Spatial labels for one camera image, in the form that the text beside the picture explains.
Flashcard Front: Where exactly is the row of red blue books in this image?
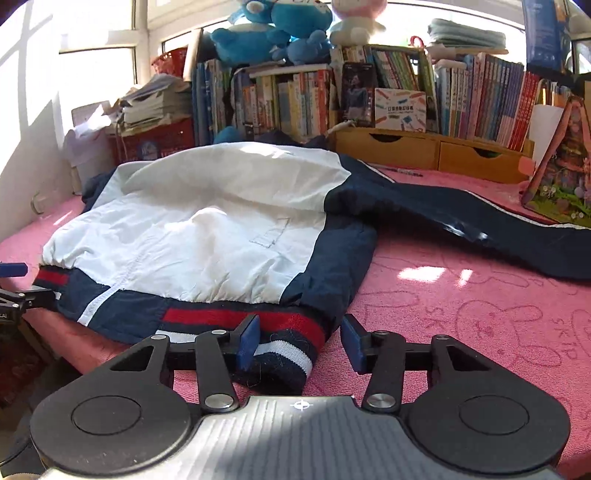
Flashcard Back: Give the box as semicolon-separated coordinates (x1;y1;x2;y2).
434;52;542;152

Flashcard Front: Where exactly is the white pencil-print box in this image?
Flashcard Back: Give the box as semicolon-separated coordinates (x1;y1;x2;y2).
374;88;428;134

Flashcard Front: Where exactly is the blue bear plush toy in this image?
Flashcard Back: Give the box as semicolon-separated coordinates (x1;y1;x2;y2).
210;0;291;65

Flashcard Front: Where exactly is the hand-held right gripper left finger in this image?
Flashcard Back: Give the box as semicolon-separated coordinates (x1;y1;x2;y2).
109;314;262;413

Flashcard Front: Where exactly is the colourful cartoon gift bag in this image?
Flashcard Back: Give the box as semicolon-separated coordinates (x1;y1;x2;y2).
522;95;591;230

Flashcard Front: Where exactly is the pink and white plush toy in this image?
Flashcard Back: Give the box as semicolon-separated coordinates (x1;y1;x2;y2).
328;0;389;47

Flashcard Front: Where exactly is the stack of papers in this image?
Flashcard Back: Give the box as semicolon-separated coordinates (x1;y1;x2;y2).
117;74;192;136

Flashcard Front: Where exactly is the wooden drawer organizer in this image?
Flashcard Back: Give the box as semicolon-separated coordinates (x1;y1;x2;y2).
333;121;536;185

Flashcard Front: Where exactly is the grey pen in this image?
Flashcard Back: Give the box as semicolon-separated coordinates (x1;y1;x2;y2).
369;163;424;179

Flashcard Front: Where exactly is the stack of light folded towels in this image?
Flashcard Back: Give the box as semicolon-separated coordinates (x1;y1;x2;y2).
427;18;509;49

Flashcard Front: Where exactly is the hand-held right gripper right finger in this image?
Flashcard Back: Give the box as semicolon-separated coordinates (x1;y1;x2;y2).
340;314;491;413

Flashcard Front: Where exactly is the pink rabbit-print blanket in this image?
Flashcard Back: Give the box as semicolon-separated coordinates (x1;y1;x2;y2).
0;164;591;480

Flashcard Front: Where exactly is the smartphone with lit screen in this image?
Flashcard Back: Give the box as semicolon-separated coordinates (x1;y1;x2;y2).
341;62;379;128

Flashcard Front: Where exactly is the red plastic crate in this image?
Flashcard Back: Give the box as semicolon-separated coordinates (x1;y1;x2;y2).
108;117;195;165

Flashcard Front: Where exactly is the row of thin colourful books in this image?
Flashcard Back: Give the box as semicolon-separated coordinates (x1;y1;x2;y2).
330;44;439;134

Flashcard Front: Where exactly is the blue cardboard box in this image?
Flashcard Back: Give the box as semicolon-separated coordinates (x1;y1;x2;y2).
522;0;574;73

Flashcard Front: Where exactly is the navy and white jacket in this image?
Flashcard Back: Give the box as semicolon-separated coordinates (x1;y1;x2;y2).
36;130;591;393

